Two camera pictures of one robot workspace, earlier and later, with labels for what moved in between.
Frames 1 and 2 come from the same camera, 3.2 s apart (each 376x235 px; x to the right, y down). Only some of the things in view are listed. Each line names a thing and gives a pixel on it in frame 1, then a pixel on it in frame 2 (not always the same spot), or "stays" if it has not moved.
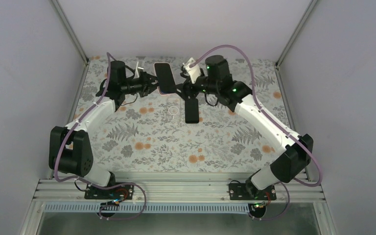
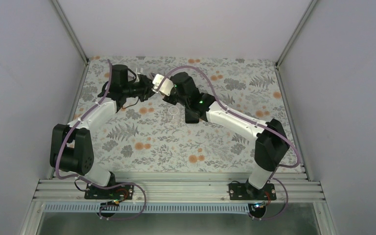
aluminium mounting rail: x=173 y=191 stays
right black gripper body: x=193 y=93 to x=168 y=99
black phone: x=192 y=112 stays
